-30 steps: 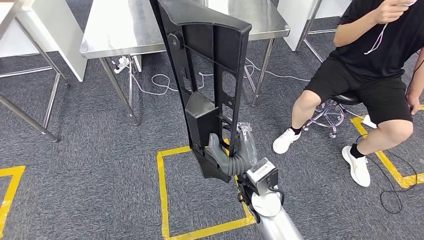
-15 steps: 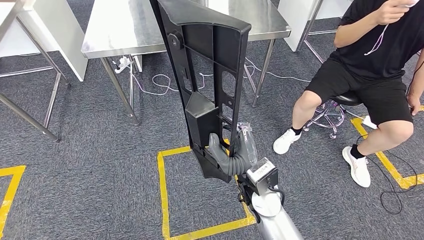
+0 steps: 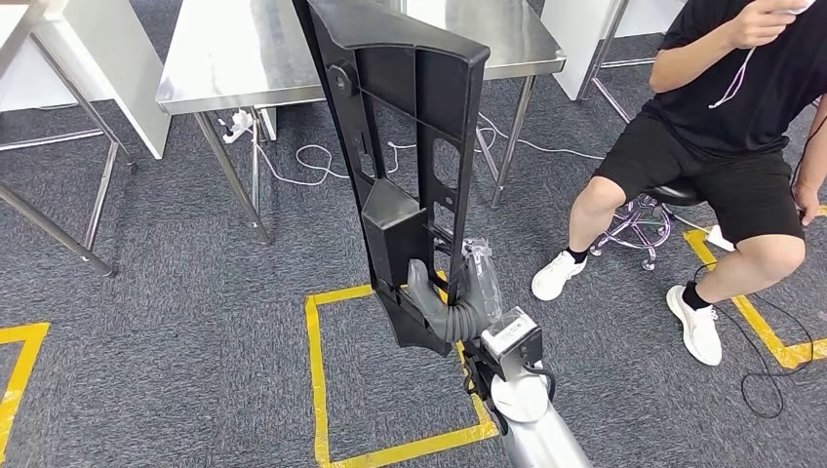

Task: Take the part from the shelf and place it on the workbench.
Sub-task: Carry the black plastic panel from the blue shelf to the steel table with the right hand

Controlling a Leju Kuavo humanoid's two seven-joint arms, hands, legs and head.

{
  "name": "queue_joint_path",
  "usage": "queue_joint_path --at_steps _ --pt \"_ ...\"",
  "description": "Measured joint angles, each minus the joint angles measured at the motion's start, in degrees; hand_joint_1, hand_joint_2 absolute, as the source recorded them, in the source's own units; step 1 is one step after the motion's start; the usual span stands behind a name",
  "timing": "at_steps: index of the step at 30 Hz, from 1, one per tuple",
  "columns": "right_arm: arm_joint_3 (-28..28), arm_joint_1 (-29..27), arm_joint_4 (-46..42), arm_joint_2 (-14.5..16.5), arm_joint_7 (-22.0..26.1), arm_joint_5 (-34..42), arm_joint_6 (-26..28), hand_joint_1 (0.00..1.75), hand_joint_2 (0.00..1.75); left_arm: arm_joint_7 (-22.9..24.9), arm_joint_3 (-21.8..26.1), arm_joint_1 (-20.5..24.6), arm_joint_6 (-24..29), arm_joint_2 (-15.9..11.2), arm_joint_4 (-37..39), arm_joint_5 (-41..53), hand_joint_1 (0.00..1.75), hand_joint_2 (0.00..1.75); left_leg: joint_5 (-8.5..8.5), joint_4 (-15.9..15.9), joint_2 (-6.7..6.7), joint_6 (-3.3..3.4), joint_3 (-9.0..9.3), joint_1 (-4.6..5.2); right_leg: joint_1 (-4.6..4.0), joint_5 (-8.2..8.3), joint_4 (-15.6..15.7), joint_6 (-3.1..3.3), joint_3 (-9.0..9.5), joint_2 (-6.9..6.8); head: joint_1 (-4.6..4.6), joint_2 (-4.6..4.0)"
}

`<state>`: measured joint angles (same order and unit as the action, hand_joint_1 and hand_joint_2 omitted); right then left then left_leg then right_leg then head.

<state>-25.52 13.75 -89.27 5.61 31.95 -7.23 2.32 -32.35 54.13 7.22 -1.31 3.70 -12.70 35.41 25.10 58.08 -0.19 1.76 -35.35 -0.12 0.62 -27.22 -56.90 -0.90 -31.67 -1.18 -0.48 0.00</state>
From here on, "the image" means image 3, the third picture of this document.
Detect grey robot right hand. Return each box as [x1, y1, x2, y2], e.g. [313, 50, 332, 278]
[405, 238, 506, 326]

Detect person's left hand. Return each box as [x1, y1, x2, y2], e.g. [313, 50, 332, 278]
[792, 181, 823, 228]

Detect person's right hand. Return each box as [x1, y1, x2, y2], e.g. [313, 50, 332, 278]
[727, 0, 816, 51]

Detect black plastic bracket part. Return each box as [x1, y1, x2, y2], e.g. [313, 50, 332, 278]
[291, 0, 492, 359]

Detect person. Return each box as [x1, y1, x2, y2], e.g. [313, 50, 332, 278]
[531, 0, 827, 369]

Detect white power adapter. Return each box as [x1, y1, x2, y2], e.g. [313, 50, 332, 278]
[704, 223, 738, 254]

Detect yellow floor tape square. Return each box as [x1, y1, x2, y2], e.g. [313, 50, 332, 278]
[303, 269, 500, 468]
[0, 322, 51, 464]
[683, 205, 827, 371]

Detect black chrome swivel stool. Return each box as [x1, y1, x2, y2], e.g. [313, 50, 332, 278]
[588, 176, 709, 273]

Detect white panel board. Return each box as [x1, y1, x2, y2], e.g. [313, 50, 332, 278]
[0, 0, 174, 161]
[256, 104, 280, 142]
[541, 0, 688, 102]

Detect white power strip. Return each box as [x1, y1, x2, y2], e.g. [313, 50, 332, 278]
[220, 108, 256, 145]

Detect white earphone cable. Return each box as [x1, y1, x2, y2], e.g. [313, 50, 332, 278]
[707, 43, 759, 110]

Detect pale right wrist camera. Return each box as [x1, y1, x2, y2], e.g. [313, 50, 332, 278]
[480, 305, 546, 383]

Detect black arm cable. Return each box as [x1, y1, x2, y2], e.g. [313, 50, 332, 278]
[460, 348, 558, 435]

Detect white floor cable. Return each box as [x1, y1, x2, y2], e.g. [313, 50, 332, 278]
[216, 106, 607, 189]

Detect black floor cable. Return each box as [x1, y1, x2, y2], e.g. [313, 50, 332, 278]
[692, 256, 816, 420]

